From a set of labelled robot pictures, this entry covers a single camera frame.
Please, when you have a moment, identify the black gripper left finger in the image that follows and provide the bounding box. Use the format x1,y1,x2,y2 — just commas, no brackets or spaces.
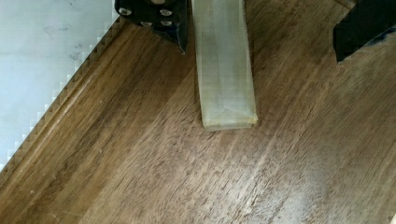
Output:
114,0,188,54

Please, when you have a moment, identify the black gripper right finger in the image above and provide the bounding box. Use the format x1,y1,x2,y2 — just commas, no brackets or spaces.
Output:
332,0,396,63

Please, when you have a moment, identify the stick of butter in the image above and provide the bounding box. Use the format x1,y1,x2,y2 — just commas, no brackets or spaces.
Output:
191,0,258,131

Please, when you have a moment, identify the wooden cutting board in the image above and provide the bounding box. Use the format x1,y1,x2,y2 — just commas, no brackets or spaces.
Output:
1,0,396,224

